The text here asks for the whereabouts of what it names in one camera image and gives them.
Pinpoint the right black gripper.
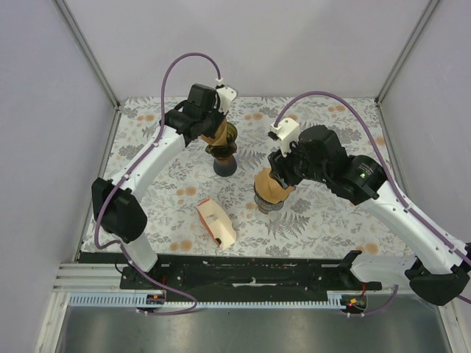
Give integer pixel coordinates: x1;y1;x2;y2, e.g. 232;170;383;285
268;135;330;190

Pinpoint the brown paper coffee filter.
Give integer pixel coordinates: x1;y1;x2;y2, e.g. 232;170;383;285
199;118;227;147

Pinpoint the grey clear dripper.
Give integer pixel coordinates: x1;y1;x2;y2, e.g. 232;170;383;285
254;193;286;213

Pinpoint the olive green dripper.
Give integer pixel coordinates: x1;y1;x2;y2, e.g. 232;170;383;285
205;122;238;160

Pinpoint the red grey coffee server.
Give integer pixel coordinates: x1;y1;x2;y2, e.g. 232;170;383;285
213;154;238;177

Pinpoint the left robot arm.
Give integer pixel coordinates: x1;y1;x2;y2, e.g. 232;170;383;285
91;84;237;289

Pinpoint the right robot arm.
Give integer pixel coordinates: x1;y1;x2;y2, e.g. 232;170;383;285
268;118;470;306

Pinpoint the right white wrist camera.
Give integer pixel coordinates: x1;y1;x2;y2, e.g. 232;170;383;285
268;118;300;157

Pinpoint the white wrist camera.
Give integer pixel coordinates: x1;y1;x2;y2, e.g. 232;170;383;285
216;78;238;115
268;118;300;157

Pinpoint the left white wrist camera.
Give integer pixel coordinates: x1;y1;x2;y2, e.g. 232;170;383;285
216;78;238;115

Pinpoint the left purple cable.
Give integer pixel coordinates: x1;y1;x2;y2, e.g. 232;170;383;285
93;52;199;316

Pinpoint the purple cable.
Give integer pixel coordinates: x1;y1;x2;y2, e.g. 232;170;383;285
274;90;471;318
93;52;199;316

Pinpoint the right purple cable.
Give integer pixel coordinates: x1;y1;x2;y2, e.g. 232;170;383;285
274;90;471;318

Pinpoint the left aluminium frame post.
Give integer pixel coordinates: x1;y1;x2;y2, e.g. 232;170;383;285
52;0;121;110

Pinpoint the aluminium frame post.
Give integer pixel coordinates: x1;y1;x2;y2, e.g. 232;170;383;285
375;0;442;107
52;0;121;110

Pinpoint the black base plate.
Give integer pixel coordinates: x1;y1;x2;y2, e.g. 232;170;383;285
79;252;382;303

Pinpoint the white slotted cable duct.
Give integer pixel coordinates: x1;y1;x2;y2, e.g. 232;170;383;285
68;293;359;310

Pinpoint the right aluminium frame post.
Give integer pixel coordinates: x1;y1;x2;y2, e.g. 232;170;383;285
375;0;442;107

